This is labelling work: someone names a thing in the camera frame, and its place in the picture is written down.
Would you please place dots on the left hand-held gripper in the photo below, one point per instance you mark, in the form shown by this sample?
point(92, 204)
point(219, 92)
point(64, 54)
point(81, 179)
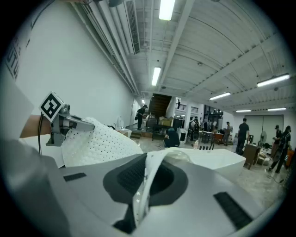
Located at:
point(52, 106)

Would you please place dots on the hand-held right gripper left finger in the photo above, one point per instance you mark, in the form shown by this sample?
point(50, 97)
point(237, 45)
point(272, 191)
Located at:
point(97, 196)

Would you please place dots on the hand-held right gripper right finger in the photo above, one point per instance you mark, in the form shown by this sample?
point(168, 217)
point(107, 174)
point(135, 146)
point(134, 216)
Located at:
point(196, 208)

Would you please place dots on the white dotted bath mat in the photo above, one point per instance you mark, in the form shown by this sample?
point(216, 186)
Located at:
point(104, 143)

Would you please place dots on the person's left forearm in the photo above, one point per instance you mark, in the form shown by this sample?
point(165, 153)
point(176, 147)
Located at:
point(32, 126)

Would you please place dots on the white bathtub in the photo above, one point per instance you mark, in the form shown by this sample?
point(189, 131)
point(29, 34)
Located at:
point(222, 159)

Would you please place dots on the pink toiletry bottle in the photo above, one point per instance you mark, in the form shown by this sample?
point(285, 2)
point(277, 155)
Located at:
point(196, 144)

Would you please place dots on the person's white printed t-shirt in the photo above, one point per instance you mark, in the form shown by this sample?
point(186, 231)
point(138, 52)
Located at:
point(14, 104)

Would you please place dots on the brown wooden cabinet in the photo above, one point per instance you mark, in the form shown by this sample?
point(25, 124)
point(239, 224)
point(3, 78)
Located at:
point(251, 155)

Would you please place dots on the brown wooden staircase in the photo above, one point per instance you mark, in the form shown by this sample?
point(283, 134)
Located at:
point(159, 105)

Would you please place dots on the open cardboard boxes stack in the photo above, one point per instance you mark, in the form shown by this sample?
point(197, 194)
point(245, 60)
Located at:
point(166, 120)

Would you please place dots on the white ceiling pipe run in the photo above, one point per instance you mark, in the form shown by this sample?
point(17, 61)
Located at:
point(108, 41)

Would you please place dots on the fluorescent ceiling light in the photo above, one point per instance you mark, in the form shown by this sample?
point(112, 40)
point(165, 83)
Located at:
point(243, 110)
point(219, 95)
point(167, 9)
point(156, 76)
point(277, 109)
point(273, 80)

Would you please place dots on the standing fan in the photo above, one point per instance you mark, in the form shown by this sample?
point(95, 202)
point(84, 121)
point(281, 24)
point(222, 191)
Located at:
point(263, 137)

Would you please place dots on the white ceiling vent grille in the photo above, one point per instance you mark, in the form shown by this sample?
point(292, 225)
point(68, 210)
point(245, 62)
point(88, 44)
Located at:
point(133, 27)

